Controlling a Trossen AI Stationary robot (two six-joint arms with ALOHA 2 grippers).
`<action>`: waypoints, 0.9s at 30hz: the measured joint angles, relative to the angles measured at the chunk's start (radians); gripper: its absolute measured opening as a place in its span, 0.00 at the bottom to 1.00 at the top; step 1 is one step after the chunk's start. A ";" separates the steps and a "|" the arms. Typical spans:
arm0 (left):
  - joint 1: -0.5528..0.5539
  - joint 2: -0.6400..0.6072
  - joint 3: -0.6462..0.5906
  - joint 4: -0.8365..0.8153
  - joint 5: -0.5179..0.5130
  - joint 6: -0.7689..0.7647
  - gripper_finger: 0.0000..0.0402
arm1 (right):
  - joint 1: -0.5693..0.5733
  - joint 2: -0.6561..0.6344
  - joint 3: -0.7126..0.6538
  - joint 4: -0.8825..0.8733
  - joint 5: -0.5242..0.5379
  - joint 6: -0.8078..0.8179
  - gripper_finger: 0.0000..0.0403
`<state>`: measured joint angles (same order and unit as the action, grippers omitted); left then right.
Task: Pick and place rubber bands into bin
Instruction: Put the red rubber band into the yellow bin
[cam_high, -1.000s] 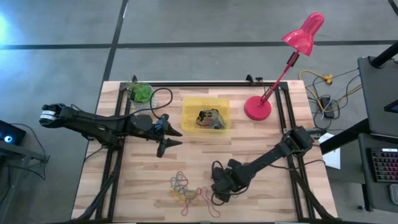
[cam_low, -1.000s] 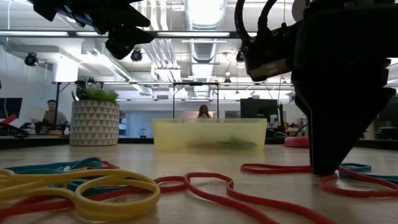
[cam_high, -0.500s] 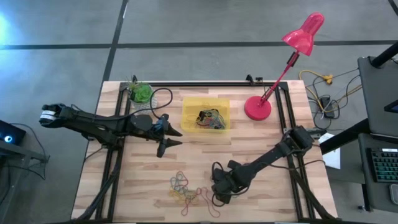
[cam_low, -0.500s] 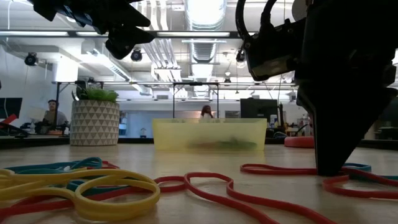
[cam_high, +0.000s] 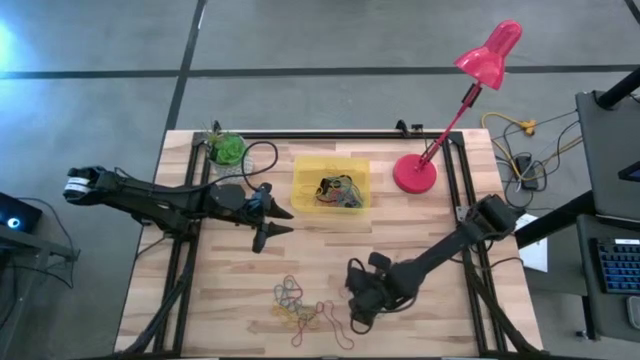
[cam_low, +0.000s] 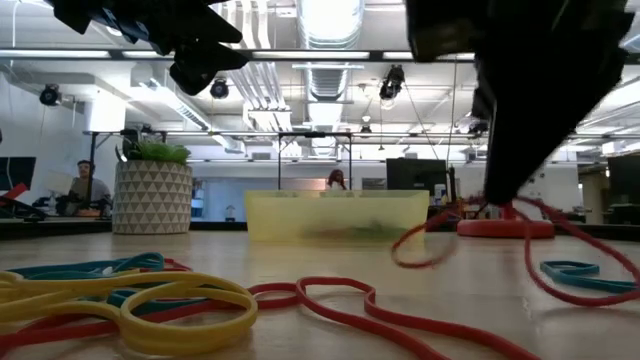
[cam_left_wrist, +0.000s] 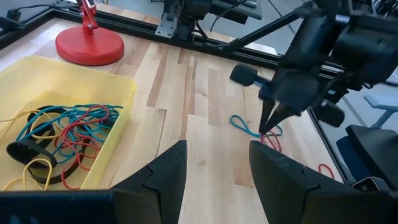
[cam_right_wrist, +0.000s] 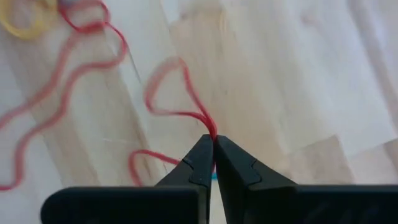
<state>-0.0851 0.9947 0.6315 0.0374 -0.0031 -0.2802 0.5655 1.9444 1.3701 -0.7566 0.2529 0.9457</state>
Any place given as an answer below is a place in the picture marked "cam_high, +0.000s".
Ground black diagonal bar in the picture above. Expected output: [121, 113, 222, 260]
[514, 189, 599, 250]

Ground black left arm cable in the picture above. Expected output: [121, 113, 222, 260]
[189, 140, 280, 194]

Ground red rubber band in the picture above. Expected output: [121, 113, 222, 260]
[291, 299, 356, 351]
[319, 189, 351, 209]

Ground backlit computer keyboard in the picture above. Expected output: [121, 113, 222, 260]
[592, 237, 640, 295]

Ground black pole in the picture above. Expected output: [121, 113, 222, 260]
[594, 67, 640, 111]

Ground dark device with blue light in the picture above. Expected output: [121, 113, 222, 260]
[0, 192, 44, 234]

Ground grey computer mouse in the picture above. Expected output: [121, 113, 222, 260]
[626, 294, 640, 331]

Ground blue rubber band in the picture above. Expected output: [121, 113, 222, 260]
[329, 174, 365, 209]
[272, 274, 305, 312]

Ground black power adapter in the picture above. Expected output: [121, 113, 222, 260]
[514, 153, 540, 191]

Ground green plant in patterned pot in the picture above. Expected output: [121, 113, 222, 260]
[202, 118, 255, 184]

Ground yellow rubber band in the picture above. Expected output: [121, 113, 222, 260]
[292, 308, 321, 331]
[271, 303, 301, 325]

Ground black frame clamp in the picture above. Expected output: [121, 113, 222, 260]
[394, 118, 425, 137]

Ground red desk lamp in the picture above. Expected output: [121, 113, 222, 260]
[392, 19, 524, 195]

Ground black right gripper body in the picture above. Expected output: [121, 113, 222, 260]
[362, 269, 409, 309]

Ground white paper sheet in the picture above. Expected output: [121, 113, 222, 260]
[512, 213, 550, 274]

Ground grey metal stand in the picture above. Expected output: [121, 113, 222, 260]
[0, 224, 81, 351]

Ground yellow floor cable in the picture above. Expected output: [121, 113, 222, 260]
[480, 112, 585, 181]

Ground dark tablet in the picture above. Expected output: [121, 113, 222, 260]
[617, 159, 640, 184]

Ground yellow translucent plastic bin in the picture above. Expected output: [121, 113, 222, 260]
[289, 154, 372, 215]

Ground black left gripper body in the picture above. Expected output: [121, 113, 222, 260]
[243, 182, 275, 236]

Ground grey desk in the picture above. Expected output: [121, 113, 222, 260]
[574, 89, 640, 344]

